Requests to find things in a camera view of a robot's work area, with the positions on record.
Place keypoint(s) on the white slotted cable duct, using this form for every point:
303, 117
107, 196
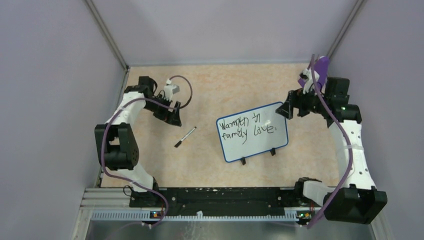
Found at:
147, 216

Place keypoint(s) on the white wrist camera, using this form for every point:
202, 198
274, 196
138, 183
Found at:
309, 81
170, 89

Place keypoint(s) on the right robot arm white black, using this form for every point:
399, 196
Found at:
356, 198

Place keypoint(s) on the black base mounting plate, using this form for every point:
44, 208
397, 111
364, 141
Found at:
222, 201

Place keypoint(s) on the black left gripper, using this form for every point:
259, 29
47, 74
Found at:
170, 117

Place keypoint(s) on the blue framed whiteboard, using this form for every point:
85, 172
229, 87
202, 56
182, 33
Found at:
252, 132

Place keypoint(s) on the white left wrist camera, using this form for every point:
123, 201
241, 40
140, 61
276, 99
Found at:
170, 89

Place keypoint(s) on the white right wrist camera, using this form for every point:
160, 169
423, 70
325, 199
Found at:
309, 81

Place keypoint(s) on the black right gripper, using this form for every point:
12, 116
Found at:
298, 99

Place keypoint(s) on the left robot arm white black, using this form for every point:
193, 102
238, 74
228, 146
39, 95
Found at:
117, 148

